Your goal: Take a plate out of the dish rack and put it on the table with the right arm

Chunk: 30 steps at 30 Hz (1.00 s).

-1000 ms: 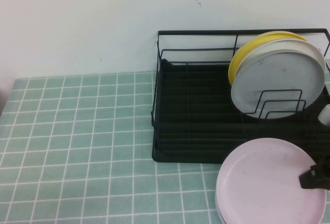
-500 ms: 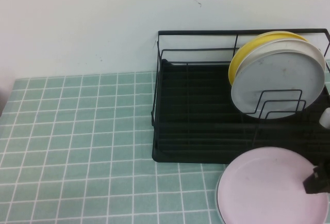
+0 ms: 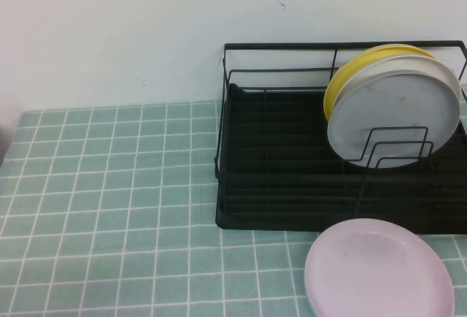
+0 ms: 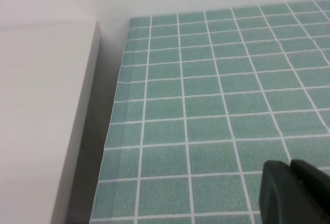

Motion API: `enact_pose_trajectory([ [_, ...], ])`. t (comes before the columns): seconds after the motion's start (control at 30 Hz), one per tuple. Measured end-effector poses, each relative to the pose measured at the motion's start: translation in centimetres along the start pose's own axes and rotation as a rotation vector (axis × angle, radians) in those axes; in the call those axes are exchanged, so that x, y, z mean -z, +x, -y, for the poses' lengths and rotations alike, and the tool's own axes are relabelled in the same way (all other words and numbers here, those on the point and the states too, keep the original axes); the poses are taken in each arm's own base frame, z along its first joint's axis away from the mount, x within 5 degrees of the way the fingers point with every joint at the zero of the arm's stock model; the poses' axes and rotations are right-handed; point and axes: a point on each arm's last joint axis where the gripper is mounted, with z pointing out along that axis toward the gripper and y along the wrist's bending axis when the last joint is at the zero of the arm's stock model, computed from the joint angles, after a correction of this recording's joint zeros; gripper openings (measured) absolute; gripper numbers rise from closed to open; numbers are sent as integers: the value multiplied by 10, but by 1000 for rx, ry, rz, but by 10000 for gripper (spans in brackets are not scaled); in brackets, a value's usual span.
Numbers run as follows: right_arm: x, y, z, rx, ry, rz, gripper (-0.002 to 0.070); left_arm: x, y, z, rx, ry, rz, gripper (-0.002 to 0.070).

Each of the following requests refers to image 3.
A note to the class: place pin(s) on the pink round plate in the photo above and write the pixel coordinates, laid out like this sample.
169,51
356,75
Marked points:
379,273

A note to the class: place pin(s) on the yellow round plate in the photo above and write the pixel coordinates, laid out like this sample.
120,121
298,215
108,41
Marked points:
350,72

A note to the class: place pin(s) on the grey round plate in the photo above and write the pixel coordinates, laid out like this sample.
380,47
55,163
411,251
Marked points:
397,112

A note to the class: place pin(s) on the green round plate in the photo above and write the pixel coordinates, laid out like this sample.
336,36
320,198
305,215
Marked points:
309,300

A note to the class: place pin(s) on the black drip tray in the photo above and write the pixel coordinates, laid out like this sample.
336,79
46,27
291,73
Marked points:
292,222

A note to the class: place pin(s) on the green checkered tablecloth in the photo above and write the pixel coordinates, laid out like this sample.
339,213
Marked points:
109,185

